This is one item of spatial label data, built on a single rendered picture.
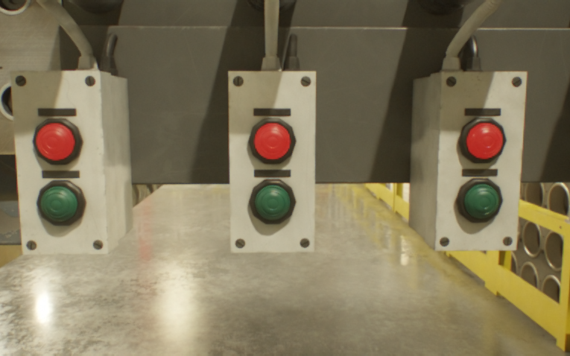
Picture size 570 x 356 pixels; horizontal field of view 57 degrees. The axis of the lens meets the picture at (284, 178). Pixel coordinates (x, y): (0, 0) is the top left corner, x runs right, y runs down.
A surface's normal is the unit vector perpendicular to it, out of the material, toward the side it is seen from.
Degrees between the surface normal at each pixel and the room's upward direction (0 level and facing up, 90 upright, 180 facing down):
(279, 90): 90
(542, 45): 90
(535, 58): 90
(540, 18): 90
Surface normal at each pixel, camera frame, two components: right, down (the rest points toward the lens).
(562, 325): -1.00, 0.00
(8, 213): 0.04, 0.13
